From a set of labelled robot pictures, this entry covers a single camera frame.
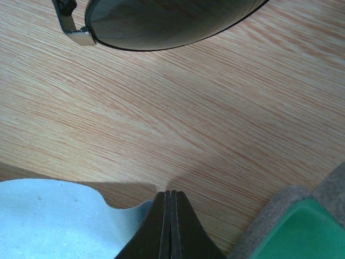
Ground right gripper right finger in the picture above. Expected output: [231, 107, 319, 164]
[170, 190, 226, 259]

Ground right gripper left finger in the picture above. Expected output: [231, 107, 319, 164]
[116, 191, 171, 259]

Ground grey glasses case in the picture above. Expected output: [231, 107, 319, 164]
[228, 163, 344, 258]

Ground dark aviator sunglasses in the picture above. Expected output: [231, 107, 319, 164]
[53, 0, 266, 52]

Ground light blue cleaning cloth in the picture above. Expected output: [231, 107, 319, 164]
[1, 179, 152, 258]

